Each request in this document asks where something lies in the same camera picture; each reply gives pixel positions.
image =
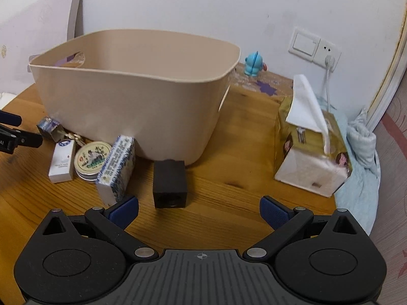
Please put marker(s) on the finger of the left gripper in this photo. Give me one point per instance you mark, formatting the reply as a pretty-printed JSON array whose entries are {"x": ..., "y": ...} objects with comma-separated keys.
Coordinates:
[
  {"x": 10, "y": 119},
  {"x": 25, "y": 138}
]

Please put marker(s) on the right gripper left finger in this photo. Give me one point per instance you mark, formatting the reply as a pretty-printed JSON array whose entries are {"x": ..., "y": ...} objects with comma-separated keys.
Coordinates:
[{"x": 111, "y": 224}]

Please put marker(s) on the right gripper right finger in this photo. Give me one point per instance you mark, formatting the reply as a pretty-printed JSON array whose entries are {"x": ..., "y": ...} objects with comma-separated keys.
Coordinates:
[{"x": 288, "y": 225}]

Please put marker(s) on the small dark printed box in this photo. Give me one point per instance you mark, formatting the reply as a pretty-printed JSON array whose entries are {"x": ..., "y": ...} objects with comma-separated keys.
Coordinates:
[{"x": 51, "y": 129}]

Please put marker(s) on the blue white patterned box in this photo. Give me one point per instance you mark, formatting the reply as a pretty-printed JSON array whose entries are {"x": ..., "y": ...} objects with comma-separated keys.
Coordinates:
[{"x": 112, "y": 180}]

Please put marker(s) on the small white box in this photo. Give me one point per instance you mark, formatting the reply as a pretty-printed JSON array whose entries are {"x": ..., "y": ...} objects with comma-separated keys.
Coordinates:
[{"x": 61, "y": 167}]

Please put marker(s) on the grey hair clip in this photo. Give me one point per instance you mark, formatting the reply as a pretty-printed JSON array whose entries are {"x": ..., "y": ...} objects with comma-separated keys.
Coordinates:
[{"x": 75, "y": 137}]

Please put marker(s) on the small black cube box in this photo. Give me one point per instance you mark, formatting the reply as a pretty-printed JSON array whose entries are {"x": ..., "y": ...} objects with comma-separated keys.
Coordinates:
[{"x": 169, "y": 184}]

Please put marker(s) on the round metal tin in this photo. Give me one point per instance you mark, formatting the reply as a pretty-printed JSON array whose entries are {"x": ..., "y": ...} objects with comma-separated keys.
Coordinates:
[{"x": 90, "y": 158}]

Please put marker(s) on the gold tissue box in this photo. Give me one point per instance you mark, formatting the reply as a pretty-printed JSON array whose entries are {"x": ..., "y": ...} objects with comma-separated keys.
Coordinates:
[{"x": 309, "y": 150}]

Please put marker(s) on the light blue blanket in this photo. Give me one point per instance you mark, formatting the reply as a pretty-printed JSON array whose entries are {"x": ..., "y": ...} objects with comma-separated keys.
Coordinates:
[{"x": 360, "y": 193}]

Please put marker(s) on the purple white headboard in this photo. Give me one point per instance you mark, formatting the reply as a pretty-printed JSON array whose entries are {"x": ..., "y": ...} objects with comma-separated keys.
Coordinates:
[{"x": 36, "y": 29}]

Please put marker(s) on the beige plastic storage bin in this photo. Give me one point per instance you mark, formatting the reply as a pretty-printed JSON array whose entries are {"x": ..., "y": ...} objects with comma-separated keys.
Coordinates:
[{"x": 164, "y": 89}]

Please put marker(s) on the blue cartoon figurine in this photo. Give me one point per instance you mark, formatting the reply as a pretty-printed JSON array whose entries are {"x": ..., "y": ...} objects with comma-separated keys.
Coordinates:
[{"x": 254, "y": 63}]

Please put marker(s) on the white wall switch socket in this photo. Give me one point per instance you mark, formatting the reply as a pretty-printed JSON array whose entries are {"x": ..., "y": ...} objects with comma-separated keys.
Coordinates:
[{"x": 314, "y": 49}]

